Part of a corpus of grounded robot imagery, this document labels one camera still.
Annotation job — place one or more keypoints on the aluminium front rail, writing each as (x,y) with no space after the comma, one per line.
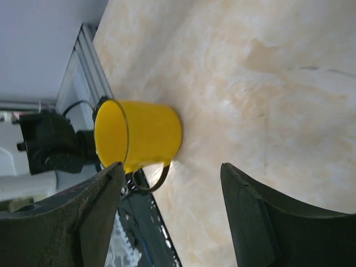
(84,81)

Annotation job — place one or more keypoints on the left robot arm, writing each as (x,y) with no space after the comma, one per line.
(37,145)

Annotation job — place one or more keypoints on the yellow glass mug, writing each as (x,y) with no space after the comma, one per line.
(136,134)

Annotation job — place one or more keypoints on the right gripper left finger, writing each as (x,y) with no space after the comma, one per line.
(70,228)

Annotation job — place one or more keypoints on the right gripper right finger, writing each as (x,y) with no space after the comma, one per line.
(269,228)

